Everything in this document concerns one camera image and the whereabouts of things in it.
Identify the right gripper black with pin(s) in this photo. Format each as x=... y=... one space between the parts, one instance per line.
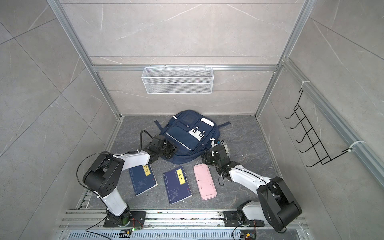
x=207 y=156

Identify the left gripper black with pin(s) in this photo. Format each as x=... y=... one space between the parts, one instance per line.
x=174 y=150

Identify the navy blue student backpack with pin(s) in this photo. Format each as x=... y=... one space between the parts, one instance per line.
x=192 y=133

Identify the purple book yellow label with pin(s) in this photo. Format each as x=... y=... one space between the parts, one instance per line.
x=177 y=186

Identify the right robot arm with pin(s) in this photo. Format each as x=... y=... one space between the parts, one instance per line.
x=277 y=204

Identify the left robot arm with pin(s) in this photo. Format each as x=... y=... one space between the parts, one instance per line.
x=104 y=173

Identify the small clear plastic object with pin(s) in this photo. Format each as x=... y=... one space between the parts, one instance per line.
x=226 y=147

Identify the pink pencil case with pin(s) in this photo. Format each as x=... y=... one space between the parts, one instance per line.
x=205 y=182

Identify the blue book yellow label left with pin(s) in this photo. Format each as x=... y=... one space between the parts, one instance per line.
x=142 y=178

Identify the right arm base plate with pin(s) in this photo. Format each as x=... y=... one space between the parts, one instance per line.
x=235 y=218

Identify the white wire mesh basket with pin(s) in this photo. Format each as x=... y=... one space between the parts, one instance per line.
x=178 y=80

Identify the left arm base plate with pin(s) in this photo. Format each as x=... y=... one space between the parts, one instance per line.
x=129 y=219

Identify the black wire hook rack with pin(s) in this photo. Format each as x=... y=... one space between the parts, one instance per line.
x=310 y=135

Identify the aluminium front rail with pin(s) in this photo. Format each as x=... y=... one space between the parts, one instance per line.
x=208 y=224

